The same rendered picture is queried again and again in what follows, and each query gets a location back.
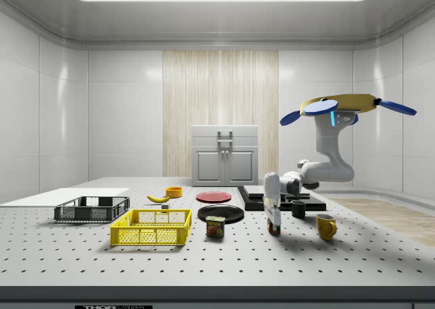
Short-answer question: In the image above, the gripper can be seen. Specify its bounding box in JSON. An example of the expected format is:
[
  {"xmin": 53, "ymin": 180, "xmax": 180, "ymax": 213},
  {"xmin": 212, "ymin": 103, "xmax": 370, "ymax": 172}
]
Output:
[{"xmin": 263, "ymin": 196, "xmax": 283, "ymax": 230}]

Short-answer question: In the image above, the black mug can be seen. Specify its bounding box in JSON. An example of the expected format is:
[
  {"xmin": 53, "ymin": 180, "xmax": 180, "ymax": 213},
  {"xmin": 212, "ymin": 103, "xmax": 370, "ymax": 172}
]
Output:
[{"xmin": 290, "ymin": 200, "xmax": 307, "ymax": 219}]

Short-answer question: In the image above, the yellow mug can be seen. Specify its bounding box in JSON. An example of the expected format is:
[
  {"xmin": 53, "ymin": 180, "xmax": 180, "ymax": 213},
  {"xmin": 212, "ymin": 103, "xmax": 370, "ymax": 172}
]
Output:
[{"xmin": 315, "ymin": 213, "xmax": 338, "ymax": 241}]

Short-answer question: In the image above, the black plate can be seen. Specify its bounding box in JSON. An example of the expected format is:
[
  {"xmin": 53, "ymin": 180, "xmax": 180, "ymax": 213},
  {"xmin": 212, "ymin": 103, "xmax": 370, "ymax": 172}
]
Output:
[{"xmin": 197, "ymin": 204, "xmax": 246, "ymax": 225}]

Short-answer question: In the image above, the flat-sided can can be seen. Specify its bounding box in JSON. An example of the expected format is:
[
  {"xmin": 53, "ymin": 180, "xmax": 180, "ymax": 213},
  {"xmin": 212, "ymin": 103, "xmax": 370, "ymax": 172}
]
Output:
[{"xmin": 205, "ymin": 215, "xmax": 226, "ymax": 238}]

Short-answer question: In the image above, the red plate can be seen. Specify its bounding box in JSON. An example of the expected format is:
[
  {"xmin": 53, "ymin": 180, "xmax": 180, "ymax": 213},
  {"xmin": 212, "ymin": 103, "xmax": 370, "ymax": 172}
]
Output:
[{"xmin": 196, "ymin": 191, "xmax": 232, "ymax": 204}]

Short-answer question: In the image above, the white cabinet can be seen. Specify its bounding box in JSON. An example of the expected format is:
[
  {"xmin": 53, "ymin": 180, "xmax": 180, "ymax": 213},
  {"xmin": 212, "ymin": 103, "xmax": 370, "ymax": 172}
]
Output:
[{"xmin": 191, "ymin": 124, "xmax": 259, "ymax": 187}]

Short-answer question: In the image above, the yellow basket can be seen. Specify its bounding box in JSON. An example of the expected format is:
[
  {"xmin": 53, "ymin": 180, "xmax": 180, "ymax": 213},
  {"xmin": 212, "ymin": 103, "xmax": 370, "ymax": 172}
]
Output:
[{"xmin": 109, "ymin": 208, "xmax": 193, "ymax": 247}]

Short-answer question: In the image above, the drone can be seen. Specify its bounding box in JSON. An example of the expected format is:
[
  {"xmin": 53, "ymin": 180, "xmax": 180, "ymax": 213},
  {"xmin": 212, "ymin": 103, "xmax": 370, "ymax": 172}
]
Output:
[{"xmin": 279, "ymin": 93, "xmax": 418, "ymax": 127}]

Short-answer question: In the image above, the dark grey basket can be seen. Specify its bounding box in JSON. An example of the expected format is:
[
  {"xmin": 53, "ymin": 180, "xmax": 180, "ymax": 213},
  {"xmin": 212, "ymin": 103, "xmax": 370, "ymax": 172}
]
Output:
[{"xmin": 54, "ymin": 196, "xmax": 131, "ymax": 223}]

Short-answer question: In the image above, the white board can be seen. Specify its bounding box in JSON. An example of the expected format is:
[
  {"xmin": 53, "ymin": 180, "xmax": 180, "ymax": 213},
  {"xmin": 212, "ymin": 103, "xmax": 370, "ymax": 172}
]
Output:
[{"xmin": 0, "ymin": 187, "xmax": 131, "ymax": 208}]

